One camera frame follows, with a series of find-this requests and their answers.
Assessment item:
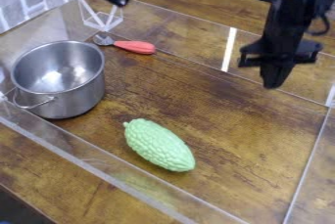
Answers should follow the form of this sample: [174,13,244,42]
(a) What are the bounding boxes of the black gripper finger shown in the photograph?
[260,62,279,89]
[274,60,296,88]

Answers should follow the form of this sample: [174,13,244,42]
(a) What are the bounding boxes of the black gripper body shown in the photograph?
[239,39,323,67]

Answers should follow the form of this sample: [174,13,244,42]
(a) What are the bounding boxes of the stainless steel pot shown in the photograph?
[11,40,105,119]

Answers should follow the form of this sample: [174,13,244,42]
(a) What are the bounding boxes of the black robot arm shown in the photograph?
[107,0,335,89]

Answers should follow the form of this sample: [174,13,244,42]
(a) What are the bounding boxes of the orange spoon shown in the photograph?
[93,34,156,55]

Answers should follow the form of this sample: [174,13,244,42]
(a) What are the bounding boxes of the clear acrylic tray walls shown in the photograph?
[0,0,335,224]

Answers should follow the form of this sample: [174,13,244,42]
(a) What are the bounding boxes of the green bitter gourd toy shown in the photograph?
[124,118,196,172]

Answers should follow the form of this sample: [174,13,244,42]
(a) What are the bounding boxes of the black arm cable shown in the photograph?
[306,12,334,36]

